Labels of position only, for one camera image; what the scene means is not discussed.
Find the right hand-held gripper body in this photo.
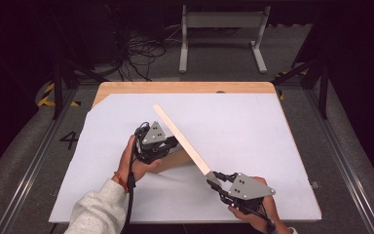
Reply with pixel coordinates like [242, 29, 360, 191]
[219, 172, 277, 215]

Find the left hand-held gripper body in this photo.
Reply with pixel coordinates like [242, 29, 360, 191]
[133, 121, 172, 165]

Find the wooden picture frame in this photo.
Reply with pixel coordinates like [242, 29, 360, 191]
[149, 103, 223, 187]

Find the person's right hand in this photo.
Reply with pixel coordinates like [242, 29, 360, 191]
[228, 176, 281, 234]

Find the person's left hand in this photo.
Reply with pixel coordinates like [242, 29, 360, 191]
[115, 135, 162, 188]

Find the white paper sheet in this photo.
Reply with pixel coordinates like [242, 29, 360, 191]
[49, 93, 323, 224]

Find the black metal stand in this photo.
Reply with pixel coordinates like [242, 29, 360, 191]
[271, 58, 331, 121]
[47, 6, 110, 121]

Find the yellow black hazard tape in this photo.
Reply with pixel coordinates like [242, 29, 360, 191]
[38, 82, 82, 108]

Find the right hand-held gripper cable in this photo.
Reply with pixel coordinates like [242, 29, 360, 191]
[237, 199, 277, 234]

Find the hand-held gripper cable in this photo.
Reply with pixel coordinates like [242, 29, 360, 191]
[237, 199, 277, 234]
[123, 121, 150, 234]

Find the red bracelet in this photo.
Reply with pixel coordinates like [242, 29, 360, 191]
[111, 171, 131, 194]

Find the left hand-held gripper cable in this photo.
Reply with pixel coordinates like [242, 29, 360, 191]
[123, 121, 150, 234]

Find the tangle of black cables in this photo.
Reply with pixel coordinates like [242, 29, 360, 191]
[115, 30, 168, 82]

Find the aluminium floor rail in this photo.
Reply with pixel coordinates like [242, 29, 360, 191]
[0, 87, 79, 234]
[305, 87, 374, 234]

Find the white metal desk frame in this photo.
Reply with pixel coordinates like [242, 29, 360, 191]
[178, 4, 272, 74]

